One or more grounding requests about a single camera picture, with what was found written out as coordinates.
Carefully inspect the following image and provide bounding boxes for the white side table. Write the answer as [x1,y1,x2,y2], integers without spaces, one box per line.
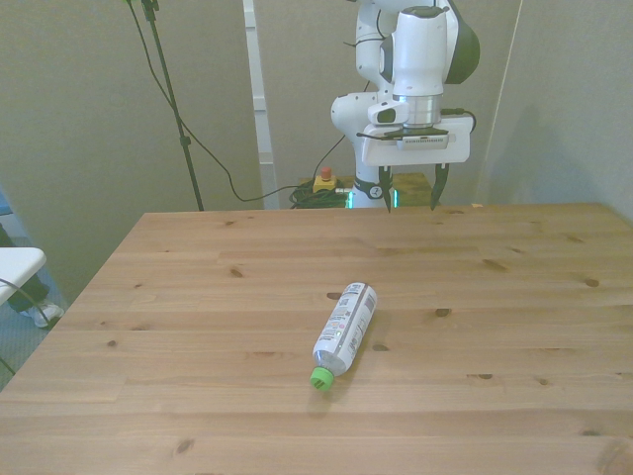
[0,245,48,308]

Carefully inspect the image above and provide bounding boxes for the clear bottle with green cap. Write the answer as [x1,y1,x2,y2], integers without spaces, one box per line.
[309,281,379,393]

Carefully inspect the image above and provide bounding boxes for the thin black cable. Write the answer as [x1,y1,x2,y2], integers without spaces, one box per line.
[316,133,347,175]

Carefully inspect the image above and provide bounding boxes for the white partition post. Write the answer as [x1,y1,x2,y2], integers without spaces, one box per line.
[241,0,281,212]

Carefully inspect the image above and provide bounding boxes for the black tripod pole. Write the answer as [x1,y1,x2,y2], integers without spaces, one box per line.
[140,0,206,212]

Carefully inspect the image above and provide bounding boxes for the white sneaker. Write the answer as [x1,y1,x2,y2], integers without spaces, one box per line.
[19,302,65,329]

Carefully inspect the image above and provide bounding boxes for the yellow emergency stop box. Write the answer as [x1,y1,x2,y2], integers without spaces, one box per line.
[313,166,340,195]

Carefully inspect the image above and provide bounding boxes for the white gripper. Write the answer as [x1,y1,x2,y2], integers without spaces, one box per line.
[359,114,472,215]

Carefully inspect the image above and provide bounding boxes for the coiled green black cables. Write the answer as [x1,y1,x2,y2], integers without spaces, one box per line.
[289,185,355,211]

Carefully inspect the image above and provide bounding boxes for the black tripod cable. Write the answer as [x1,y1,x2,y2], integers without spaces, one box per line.
[121,0,298,203]

